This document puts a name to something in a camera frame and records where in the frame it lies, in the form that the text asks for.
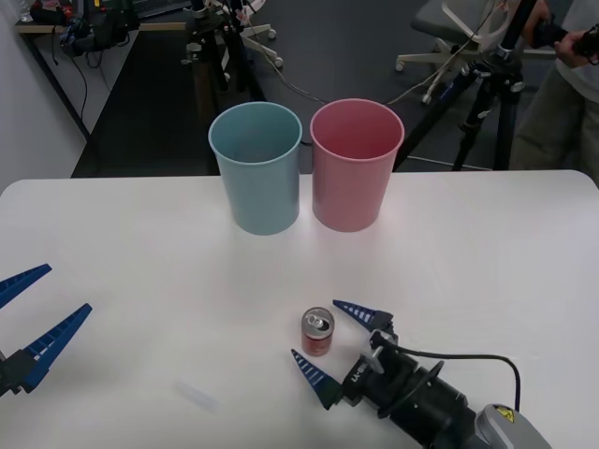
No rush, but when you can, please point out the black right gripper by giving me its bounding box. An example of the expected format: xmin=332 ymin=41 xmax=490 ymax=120
xmin=290 ymin=298 xmax=442 ymax=415

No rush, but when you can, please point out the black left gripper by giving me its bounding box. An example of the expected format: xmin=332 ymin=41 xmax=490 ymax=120
xmin=0 ymin=263 xmax=94 ymax=399

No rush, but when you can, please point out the red drink can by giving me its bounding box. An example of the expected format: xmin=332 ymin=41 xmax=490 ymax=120
xmin=299 ymin=306 xmax=337 ymax=359

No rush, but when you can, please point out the person's right hand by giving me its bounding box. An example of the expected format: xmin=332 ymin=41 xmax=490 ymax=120
xmin=553 ymin=29 xmax=592 ymax=67

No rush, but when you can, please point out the pink plastic bin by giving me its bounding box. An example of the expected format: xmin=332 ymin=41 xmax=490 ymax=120
xmin=309 ymin=97 xmax=405 ymax=233

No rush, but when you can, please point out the pale blue plastic bin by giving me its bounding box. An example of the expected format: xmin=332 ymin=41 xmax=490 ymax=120
xmin=207 ymin=102 xmax=303 ymax=237

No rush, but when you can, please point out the wooden top desk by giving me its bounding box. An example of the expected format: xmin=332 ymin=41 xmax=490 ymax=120
xmin=13 ymin=0 xmax=198 ymax=139

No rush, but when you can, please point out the white office chair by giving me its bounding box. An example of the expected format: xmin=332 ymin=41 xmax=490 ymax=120
xmin=240 ymin=0 xmax=285 ymax=67

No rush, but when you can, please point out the black tripod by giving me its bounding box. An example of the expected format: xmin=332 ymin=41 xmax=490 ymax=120
xmin=181 ymin=0 xmax=266 ymax=107
xmin=405 ymin=0 xmax=537 ymax=172

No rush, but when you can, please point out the person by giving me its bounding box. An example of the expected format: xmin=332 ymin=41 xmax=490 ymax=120
xmin=506 ymin=0 xmax=599 ymax=172

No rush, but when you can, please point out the grey seat office chair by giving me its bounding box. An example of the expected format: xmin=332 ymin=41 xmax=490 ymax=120
xmin=394 ymin=0 xmax=517 ymax=105

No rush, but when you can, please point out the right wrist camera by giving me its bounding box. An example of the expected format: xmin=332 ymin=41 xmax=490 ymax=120
xmin=368 ymin=328 xmax=414 ymax=376

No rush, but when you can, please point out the black camera cable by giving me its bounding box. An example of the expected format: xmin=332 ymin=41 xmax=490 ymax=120
xmin=387 ymin=343 xmax=522 ymax=413

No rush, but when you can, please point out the cream floor cable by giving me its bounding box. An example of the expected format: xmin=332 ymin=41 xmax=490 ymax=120
xmin=241 ymin=8 xmax=498 ymax=107

